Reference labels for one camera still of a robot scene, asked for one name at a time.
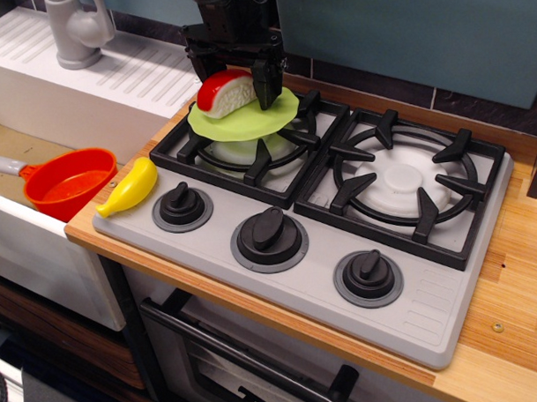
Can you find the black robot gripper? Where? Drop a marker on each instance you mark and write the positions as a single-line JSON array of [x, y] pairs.
[[239, 33]]

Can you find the red white cheese wedge toy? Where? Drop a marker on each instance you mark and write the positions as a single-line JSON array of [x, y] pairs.
[[224, 92]]

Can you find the light green plastic plate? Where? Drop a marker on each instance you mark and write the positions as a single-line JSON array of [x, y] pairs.
[[246, 123]]

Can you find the white left burner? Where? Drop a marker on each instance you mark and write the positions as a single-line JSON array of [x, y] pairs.
[[235, 157]]

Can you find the white burner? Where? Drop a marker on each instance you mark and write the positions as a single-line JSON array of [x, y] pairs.
[[235, 157], [400, 172]]

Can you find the black left burner grate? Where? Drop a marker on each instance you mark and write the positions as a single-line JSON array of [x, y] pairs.
[[316, 121]]

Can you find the black burner grate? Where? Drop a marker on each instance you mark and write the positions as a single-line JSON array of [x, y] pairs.
[[477, 174], [316, 121]]

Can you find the yellow plastic banana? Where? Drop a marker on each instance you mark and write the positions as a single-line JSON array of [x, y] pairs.
[[133, 188]]

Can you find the black left stove knob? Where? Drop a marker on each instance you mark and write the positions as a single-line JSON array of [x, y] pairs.
[[182, 209]]

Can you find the black stove knob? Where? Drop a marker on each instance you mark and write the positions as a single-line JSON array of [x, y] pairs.
[[182, 209], [269, 242], [368, 279]]

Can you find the grey toy faucet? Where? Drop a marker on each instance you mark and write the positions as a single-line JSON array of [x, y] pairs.
[[79, 35]]

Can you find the black middle stove knob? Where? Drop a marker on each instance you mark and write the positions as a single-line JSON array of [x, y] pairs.
[[269, 242]]

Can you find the white right burner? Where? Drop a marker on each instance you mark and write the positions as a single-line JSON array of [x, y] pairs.
[[400, 172]]

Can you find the white toy sink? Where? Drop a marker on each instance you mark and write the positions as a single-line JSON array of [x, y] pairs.
[[116, 104]]

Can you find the orange plastic pot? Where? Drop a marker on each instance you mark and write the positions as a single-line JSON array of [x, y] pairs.
[[61, 187]]

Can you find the black right burner grate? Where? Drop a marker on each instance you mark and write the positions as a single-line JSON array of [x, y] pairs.
[[477, 174]]

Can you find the black right stove knob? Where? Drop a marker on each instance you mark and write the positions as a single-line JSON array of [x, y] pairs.
[[368, 279]]

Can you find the grey toy stove top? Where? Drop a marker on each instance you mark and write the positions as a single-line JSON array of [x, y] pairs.
[[423, 324]]

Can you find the toy oven door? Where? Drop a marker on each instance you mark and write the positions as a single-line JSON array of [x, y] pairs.
[[211, 354]]

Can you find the brass screw in countertop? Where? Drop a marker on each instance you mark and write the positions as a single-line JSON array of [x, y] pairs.
[[498, 327]]

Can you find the black oven door handle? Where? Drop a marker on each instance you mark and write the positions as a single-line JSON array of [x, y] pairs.
[[344, 381]]

